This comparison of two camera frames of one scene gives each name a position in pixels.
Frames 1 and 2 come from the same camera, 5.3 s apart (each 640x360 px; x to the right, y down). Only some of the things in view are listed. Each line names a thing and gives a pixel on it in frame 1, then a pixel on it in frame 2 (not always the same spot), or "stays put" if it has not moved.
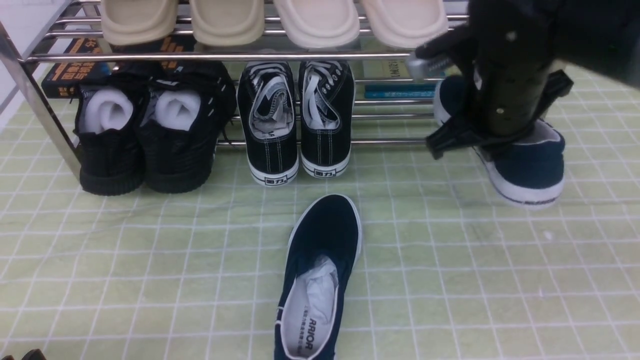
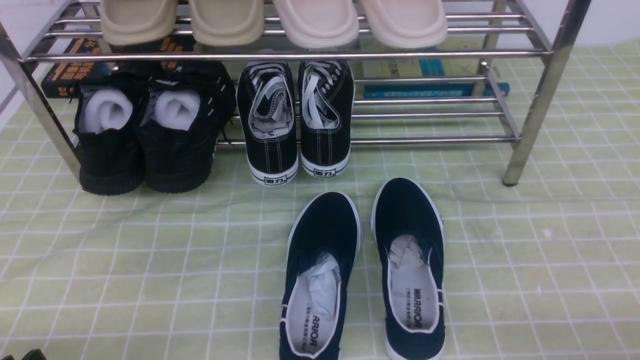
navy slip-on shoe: x=324 y=247 stays put
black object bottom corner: x=34 y=354 stays put
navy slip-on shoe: x=530 y=170 -> x=408 y=220
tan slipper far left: x=133 y=22 stays put
